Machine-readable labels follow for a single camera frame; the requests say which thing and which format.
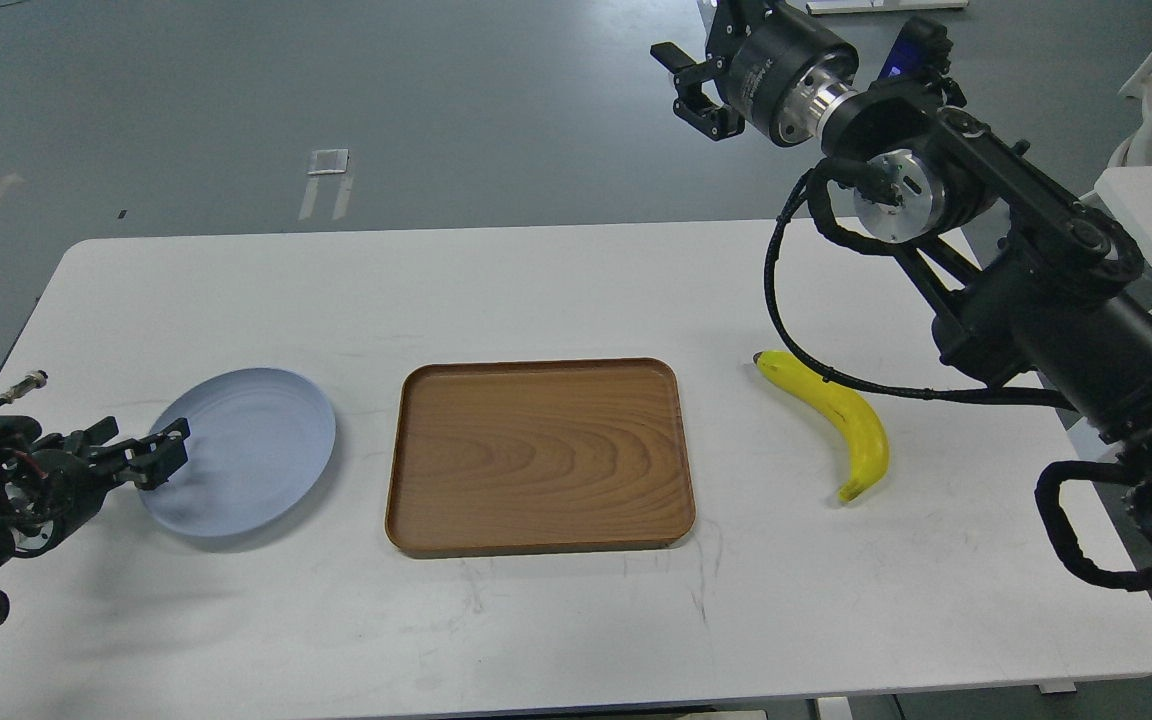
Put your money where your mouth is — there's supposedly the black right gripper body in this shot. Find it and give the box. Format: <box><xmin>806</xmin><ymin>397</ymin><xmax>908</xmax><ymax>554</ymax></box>
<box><xmin>717</xmin><ymin>1</ymin><xmax>859</xmax><ymax>147</ymax></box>

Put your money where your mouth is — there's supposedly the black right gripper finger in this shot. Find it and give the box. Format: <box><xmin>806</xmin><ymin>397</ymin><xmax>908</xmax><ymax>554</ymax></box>
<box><xmin>650</xmin><ymin>41</ymin><xmax>745</xmax><ymax>141</ymax></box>
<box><xmin>707</xmin><ymin>1</ymin><xmax>787</xmax><ymax>46</ymax></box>

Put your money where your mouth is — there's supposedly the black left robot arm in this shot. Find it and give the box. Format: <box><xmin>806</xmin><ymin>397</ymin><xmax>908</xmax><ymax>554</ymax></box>
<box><xmin>0</xmin><ymin>370</ymin><xmax>191</xmax><ymax>626</ymax></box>

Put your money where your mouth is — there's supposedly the light blue plate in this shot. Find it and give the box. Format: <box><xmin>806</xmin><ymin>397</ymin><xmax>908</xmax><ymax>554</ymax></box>
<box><xmin>141</xmin><ymin>367</ymin><xmax>338</xmax><ymax>539</ymax></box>

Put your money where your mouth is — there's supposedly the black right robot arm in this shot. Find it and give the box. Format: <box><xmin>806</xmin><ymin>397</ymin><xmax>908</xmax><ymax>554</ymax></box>
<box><xmin>650</xmin><ymin>1</ymin><xmax>1152</xmax><ymax>592</ymax></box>

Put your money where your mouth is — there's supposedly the white table base far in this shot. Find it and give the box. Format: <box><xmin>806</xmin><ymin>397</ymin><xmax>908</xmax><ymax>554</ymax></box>
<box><xmin>805</xmin><ymin>0</ymin><xmax>972</xmax><ymax>17</ymax></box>

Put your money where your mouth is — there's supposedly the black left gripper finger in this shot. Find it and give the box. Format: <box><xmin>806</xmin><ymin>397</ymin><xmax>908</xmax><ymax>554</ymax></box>
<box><xmin>96</xmin><ymin>418</ymin><xmax>191</xmax><ymax>491</ymax></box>
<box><xmin>61</xmin><ymin>416</ymin><xmax>119</xmax><ymax>458</ymax></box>

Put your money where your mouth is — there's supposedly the wooden tray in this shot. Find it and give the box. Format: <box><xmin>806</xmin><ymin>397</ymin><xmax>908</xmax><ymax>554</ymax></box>
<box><xmin>384</xmin><ymin>357</ymin><xmax>698</xmax><ymax>559</ymax></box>

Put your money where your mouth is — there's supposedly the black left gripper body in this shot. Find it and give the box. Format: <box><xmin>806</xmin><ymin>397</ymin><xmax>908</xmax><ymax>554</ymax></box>
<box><xmin>0</xmin><ymin>445</ymin><xmax>113</xmax><ymax>551</ymax></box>

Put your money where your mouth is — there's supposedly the yellow banana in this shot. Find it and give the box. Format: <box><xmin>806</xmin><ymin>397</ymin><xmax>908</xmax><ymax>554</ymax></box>
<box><xmin>753</xmin><ymin>350</ymin><xmax>890</xmax><ymax>505</ymax></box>

